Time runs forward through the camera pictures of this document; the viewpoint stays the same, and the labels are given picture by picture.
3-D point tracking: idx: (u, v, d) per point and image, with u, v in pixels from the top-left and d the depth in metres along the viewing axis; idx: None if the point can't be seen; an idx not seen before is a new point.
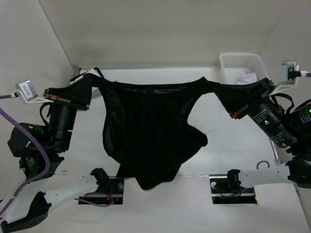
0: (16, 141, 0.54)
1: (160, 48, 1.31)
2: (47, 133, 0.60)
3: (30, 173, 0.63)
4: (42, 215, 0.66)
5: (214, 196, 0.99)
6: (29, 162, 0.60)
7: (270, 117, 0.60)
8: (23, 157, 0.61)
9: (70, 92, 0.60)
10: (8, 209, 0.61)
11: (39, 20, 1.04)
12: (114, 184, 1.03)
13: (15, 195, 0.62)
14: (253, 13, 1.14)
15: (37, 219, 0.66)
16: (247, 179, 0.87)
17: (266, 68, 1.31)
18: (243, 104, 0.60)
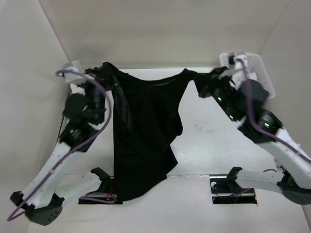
0: (72, 108, 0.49)
1: (160, 47, 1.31)
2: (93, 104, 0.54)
3: (72, 145, 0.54)
4: (59, 208, 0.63)
5: (214, 196, 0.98)
6: (74, 134, 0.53)
7: (223, 93, 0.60)
8: (65, 129, 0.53)
9: (99, 73, 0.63)
10: (40, 190, 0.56)
11: (39, 20, 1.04)
12: None
13: (52, 171, 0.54)
14: (253, 13, 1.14)
15: (54, 212, 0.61)
16: (243, 175, 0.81)
17: (266, 68, 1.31)
18: (204, 85, 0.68)
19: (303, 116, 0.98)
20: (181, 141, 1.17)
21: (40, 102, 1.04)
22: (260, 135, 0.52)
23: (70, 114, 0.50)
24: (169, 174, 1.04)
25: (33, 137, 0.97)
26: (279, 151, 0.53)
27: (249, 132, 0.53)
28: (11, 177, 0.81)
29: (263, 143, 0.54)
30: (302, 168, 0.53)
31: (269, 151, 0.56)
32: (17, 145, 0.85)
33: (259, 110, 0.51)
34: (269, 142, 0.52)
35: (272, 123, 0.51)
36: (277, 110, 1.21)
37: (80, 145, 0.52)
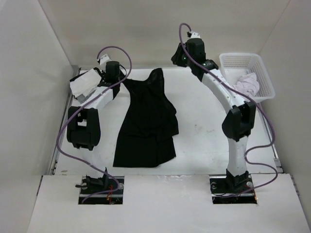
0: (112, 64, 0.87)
1: (161, 48, 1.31)
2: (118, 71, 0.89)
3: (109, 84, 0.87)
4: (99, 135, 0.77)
5: (214, 196, 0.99)
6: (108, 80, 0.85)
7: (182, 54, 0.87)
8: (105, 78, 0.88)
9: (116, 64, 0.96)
10: (95, 102, 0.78)
11: (39, 21, 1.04)
12: (114, 184, 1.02)
13: (102, 93, 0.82)
14: (252, 14, 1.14)
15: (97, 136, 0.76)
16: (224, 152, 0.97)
17: (266, 68, 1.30)
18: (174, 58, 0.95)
19: (304, 116, 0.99)
20: (181, 141, 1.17)
21: (40, 102, 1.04)
22: (199, 72, 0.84)
23: (109, 68, 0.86)
24: (170, 174, 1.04)
25: (33, 137, 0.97)
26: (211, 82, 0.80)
27: (195, 73, 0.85)
28: (12, 178, 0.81)
29: (203, 80, 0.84)
30: (224, 93, 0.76)
31: (210, 87, 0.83)
32: (17, 145, 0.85)
33: (199, 54, 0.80)
34: (204, 75, 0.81)
35: (208, 65, 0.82)
36: (277, 110, 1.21)
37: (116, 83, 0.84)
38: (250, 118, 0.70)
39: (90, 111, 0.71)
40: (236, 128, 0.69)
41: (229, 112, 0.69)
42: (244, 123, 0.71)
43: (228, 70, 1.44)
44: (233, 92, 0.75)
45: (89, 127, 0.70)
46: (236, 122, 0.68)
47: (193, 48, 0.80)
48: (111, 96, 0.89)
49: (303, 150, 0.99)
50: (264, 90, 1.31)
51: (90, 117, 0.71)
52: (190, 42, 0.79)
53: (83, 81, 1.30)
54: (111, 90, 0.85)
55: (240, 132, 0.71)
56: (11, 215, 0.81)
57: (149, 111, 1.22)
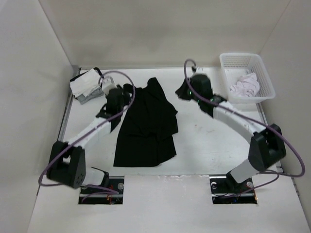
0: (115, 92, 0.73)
1: (161, 48, 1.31)
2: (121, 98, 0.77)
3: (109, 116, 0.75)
4: (84, 172, 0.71)
5: (214, 196, 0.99)
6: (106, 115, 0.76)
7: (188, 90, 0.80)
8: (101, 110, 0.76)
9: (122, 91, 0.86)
10: (85, 138, 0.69)
11: (40, 21, 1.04)
12: (114, 184, 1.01)
13: (97, 127, 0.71)
14: (253, 14, 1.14)
15: (80, 175, 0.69)
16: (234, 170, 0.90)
17: (266, 68, 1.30)
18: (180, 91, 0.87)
19: (304, 117, 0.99)
20: (181, 141, 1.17)
21: (41, 103, 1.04)
22: (208, 108, 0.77)
23: (109, 99, 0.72)
24: (170, 174, 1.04)
25: (33, 137, 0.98)
26: (222, 114, 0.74)
27: (203, 109, 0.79)
28: (12, 177, 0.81)
29: (215, 115, 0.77)
30: (240, 123, 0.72)
31: (222, 120, 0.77)
32: (17, 145, 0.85)
33: (206, 91, 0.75)
34: (214, 109, 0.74)
35: (217, 100, 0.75)
36: (277, 110, 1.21)
37: (116, 116, 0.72)
38: (278, 144, 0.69)
39: (76, 149, 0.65)
40: (267, 158, 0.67)
41: (253, 141, 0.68)
42: (273, 151, 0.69)
43: (228, 70, 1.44)
44: (250, 120, 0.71)
45: (71, 169, 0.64)
46: (265, 151, 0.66)
47: (199, 87, 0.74)
48: (109, 129, 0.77)
49: (303, 151, 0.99)
50: (264, 90, 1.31)
51: (75, 156, 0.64)
52: (197, 80, 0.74)
53: (83, 81, 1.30)
54: (109, 123, 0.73)
55: (272, 162, 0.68)
56: (11, 215, 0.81)
57: (148, 112, 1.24)
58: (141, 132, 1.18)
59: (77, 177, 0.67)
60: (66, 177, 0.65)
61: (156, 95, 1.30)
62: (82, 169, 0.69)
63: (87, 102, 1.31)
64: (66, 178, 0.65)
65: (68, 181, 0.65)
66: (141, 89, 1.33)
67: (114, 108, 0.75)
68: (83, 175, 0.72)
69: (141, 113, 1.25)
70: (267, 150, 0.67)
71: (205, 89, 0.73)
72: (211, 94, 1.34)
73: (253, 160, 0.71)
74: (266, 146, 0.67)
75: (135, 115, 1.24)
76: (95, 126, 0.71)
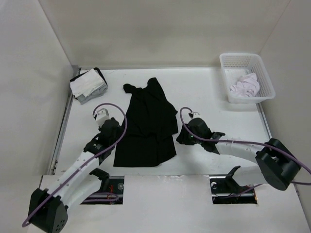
0: (111, 123, 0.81)
1: (161, 48, 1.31)
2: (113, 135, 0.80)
3: (97, 151, 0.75)
4: (65, 216, 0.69)
5: (214, 196, 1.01)
6: (96, 146, 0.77)
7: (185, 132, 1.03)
8: (92, 143, 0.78)
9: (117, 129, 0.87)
10: (66, 184, 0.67)
11: (39, 21, 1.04)
12: (114, 184, 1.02)
13: (81, 168, 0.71)
14: (253, 14, 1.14)
15: (60, 222, 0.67)
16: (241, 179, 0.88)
17: (266, 68, 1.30)
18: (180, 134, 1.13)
19: (304, 117, 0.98)
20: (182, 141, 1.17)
21: (40, 103, 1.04)
22: (212, 148, 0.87)
23: (103, 130, 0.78)
24: (170, 174, 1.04)
25: (33, 137, 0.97)
26: (224, 146, 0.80)
27: (208, 149, 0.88)
28: (11, 177, 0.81)
29: (220, 150, 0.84)
30: (241, 148, 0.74)
31: (229, 153, 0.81)
32: (16, 146, 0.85)
33: (204, 132, 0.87)
34: (217, 145, 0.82)
35: (216, 137, 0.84)
36: (277, 110, 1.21)
37: (104, 150, 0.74)
38: (286, 158, 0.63)
39: (53, 202, 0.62)
40: (281, 174, 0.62)
41: (259, 161, 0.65)
42: (286, 166, 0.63)
43: (228, 70, 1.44)
44: (248, 142, 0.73)
45: (48, 222, 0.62)
46: (275, 169, 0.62)
47: (196, 129, 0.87)
48: (96, 164, 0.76)
49: (303, 150, 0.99)
50: (265, 90, 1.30)
51: (51, 211, 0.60)
52: (193, 124, 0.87)
53: (83, 81, 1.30)
54: (95, 159, 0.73)
55: (291, 178, 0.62)
56: (10, 215, 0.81)
57: (148, 112, 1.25)
58: (142, 132, 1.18)
59: (57, 224, 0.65)
60: (45, 226, 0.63)
61: (156, 95, 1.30)
62: (62, 216, 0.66)
63: (87, 102, 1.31)
64: (44, 227, 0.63)
65: (47, 229, 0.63)
66: (141, 89, 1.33)
67: (106, 140, 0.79)
68: (65, 218, 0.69)
69: (141, 113, 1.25)
70: (277, 167, 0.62)
71: (202, 130, 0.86)
72: (211, 94, 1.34)
73: (272, 181, 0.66)
74: (275, 163, 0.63)
75: (135, 115, 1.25)
76: (79, 169, 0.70)
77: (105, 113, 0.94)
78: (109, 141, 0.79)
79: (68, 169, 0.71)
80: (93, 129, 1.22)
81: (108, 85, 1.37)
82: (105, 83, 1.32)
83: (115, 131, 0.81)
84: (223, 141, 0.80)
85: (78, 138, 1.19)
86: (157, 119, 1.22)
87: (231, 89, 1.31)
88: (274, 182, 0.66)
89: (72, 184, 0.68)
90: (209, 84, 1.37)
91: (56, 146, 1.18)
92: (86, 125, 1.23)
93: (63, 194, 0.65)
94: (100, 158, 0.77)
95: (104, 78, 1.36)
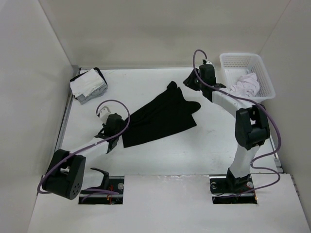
0: (114, 116, 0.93)
1: (160, 47, 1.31)
2: (118, 126, 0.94)
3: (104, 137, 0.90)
4: (81, 183, 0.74)
5: (214, 196, 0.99)
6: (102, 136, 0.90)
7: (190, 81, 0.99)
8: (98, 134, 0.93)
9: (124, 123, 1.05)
10: (85, 150, 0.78)
11: (39, 21, 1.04)
12: (113, 184, 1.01)
13: (96, 144, 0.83)
14: (253, 14, 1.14)
15: (77, 185, 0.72)
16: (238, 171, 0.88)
17: (266, 68, 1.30)
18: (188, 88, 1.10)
19: (305, 116, 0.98)
20: (186, 141, 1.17)
21: (41, 103, 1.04)
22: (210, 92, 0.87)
23: (110, 123, 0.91)
24: (170, 174, 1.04)
25: (33, 137, 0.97)
26: (219, 96, 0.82)
27: (206, 95, 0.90)
28: (11, 177, 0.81)
29: (213, 96, 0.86)
30: (231, 101, 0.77)
31: (220, 102, 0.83)
32: (16, 145, 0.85)
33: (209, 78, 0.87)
34: (213, 93, 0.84)
35: (218, 86, 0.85)
36: (277, 110, 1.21)
37: (112, 137, 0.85)
38: (262, 122, 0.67)
39: (76, 158, 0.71)
40: (249, 133, 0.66)
41: (237, 115, 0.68)
42: (257, 129, 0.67)
43: (228, 70, 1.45)
44: (239, 99, 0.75)
45: (69, 178, 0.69)
46: (246, 126, 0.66)
47: (203, 73, 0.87)
48: (105, 150, 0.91)
49: (303, 150, 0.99)
50: (265, 90, 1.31)
51: (74, 164, 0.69)
52: (201, 69, 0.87)
53: (83, 81, 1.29)
54: (105, 141, 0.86)
55: (254, 139, 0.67)
56: (10, 215, 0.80)
57: (155, 109, 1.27)
58: (152, 126, 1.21)
59: (74, 188, 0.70)
60: (63, 186, 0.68)
61: (163, 96, 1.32)
62: (79, 180, 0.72)
63: (87, 102, 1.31)
64: (63, 187, 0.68)
65: (65, 188, 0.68)
66: (146, 95, 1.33)
67: (112, 131, 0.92)
68: (79, 187, 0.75)
69: (147, 111, 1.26)
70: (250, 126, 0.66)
71: (207, 76, 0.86)
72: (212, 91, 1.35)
73: (239, 137, 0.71)
74: (249, 121, 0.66)
75: (140, 119, 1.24)
76: (95, 143, 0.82)
77: (106, 110, 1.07)
78: (114, 132, 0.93)
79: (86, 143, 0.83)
80: (93, 128, 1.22)
81: (108, 85, 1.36)
82: (105, 83, 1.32)
83: (119, 124, 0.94)
84: (218, 91, 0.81)
85: (78, 138, 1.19)
86: (165, 114, 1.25)
87: (231, 88, 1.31)
88: (239, 138, 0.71)
89: (90, 151, 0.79)
90: None
91: (57, 145, 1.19)
92: (86, 125, 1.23)
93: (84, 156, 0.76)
94: (109, 147, 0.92)
95: (104, 78, 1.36)
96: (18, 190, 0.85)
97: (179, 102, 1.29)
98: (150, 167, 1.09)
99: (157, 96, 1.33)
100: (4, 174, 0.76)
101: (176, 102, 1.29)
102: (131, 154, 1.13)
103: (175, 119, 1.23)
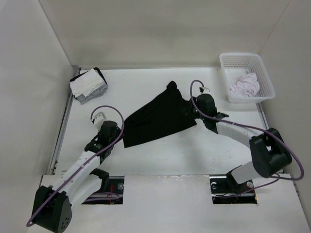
0: (109, 124, 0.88)
1: (160, 47, 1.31)
2: (113, 135, 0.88)
3: (98, 148, 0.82)
4: (69, 214, 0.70)
5: (214, 196, 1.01)
6: (97, 145, 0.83)
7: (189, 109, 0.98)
8: (90, 143, 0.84)
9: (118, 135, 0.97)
10: (70, 181, 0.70)
11: (39, 20, 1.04)
12: (114, 184, 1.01)
13: (83, 166, 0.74)
14: (253, 13, 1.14)
15: (66, 218, 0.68)
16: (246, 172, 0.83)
17: (266, 68, 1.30)
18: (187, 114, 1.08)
19: (305, 116, 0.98)
20: (186, 141, 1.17)
21: (41, 103, 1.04)
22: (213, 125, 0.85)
23: (105, 130, 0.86)
24: (170, 174, 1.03)
25: (33, 137, 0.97)
26: (224, 126, 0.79)
27: (209, 126, 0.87)
28: (11, 178, 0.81)
29: (217, 127, 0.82)
30: (239, 132, 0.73)
31: (226, 133, 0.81)
32: (16, 146, 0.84)
33: (210, 108, 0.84)
34: (217, 124, 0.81)
35: (220, 116, 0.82)
36: (277, 110, 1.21)
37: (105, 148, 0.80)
38: (281, 148, 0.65)
39: (60, 196, 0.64)
40: (269, 162, 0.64)
41: (252, 145, 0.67)
42: (277, 156, 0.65)
43: (228, 70, 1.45)
44: (248, 127, 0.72)
45: (54, 217, 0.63)
46: (265, 155, 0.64)
47: (204, 105, 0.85)
48: (98, 162, 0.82)
49: (303, 150, 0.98)
50: (265, 90, 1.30)
51: (58, 204, 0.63)
52: (201, 99, 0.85)
53: (83, 81, 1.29)
54: (96, 157, 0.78)
55: (277, 168, 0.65)
56: (10, 215, 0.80)
57: (156, 108, 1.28)
58: (153, 125, 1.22)
59: (62, 223, 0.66)
60: (50, 224, 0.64)
61: (162, 94, 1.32)
62: (67, 213, 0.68)
63: (87, 102, 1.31)
64: (50, 224, 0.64)
65: (53, 225, 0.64)
66: (146, 95, 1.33)
67: (106, 139, 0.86)
68: (70, 217, 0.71)
69: (148, 110, 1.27)
70: (269, 155, 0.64)
71: (207, 108, 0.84)
72: (212, 90, 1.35)
73: (258, 167, 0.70)
74: (266, 150, 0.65)
75: (140, 119, 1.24)
76: (82, 165, 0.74)
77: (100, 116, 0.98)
78: (109, 141, 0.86)
79: (70, 168, 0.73)
80: (93, 128, 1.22)
81: (108, 85, 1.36)
82: (105, 83, 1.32)
83: (114, 131, 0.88)
84: (222, 122, 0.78)
85: (78, 138, 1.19)
86: (166, 112, 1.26)
87: (231, 89, 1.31)
88: (260, 168, 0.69)
89: (76, 180, 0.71)
90: (209, 84, 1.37)
91: (57, 145, 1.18)
92: (86, 125, 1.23)
93: (69, 190, 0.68)
94: (101, 158, 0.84)
95: (104, 78, 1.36)
96: (18, 190, 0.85)
97: (179, 100, 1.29)
98: (149, 167, 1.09)
99: (157, 95, 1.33)
100: (4, 174, 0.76)
101: (176, 100, 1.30)
102: (131, 154, 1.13)
103: (175, 117, 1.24)
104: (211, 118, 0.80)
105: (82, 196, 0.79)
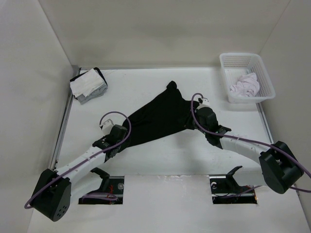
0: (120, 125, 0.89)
1: (160, 47, 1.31)
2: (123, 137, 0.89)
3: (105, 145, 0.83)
4: (67, 204, 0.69)
5: (214, 196, 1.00)
6: (104, 143, 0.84)
7: (189, 122, 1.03)
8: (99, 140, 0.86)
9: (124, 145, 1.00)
10: (75, 169, 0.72)
11: (39, 21, 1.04)
12: (114, 184, 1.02)
13: (90, 158, 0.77)
14: (253, 14, 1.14)
15: (63, 207, 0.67)
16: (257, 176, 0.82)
17: (266, 68, 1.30)
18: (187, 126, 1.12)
19: (305, 117, 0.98)
20: (186, 141, 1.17)
21: (41, 103, 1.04)
22: (215, 141, 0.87)
23: (114, 131, 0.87)
24: (170, 174, 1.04)
25: (33, 137, 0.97)
26: (229, 142, 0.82)
27: (211, 141, 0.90)
28: (11, 177, 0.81)
29: (222, 143, 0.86)
30: (246, 145, 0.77)
31: (231, 148, 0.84)
32: (16, 146, 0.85)
33: (212, 124, 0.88)
34: (222, 141, 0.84)
35: (222, 131, 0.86)
36: (277, 110, 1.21)
37: (111, 147, 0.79)
38: (290, 161, 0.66)
39: (63, 182, 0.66)
40: (282, 177, 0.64)
41: (263, 163, 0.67)
42: (288, 171, 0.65)
43: (228, 70, 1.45)
44: (254, 142, 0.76)
45: (53, 201, 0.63)
46: (277, 172, 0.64)
47: (205, 120, 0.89)
48: (102, 159, 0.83)
49: (303, 150, 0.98)
50: (265, 90, 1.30)
51: (59, 189, 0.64)
52: (202, 114, 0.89)
53: (83, 81, 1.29)
54: (103, 153, 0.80)
55: (290, 182, 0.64)
56: (10, 216, 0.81)
57: (155, 108, 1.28)
58: (152, 125, 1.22)
59: (59, 210, 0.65)
60: (47, 208, 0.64)
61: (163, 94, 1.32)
62: (66, 201, 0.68)
63: (87, 102, 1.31)
64: (47, 209, 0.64)
65: (49, 211, 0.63)
66: (146, 95, 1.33)
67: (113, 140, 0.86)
68: (66, 208, 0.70)
69: (147, 110, 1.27)
70: (281, 171, 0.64)
71: (209, 123, 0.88)
72: (212, 90, 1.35)
73: (273, 185, 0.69)
74: (278, 166, 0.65)
75: (140, 118, 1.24)
76: (89, 158, 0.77)
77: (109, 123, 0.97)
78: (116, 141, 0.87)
79: (76, 159, 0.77)
80: (92, 128, 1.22)
81: (108, 85, 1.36)
82: (105, 83, 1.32)
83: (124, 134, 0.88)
84: (227, 137, 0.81)
85: (78, 138, 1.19)
86: (165, 112, 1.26)
87: (231, 89, 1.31)
88: (273, 185, 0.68)
89: (80, 171, 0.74)
90: (209, 84, 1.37)
91: (56, 145, 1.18)
92: (86, 125, 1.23)
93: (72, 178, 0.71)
94: (106, 156, 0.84)
95: (104, 78, 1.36)
96: (18, 190, 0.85)
97: (178, 100, 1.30)
98: (149, 167, 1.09)
99: (157, 95, 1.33)
100: (4, 175, 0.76)
101: (176, 101, 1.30)
102: (131, 154, 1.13)
103: (174, 118, 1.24)
104: (215, 133, 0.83)
105: (82, 190, 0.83)
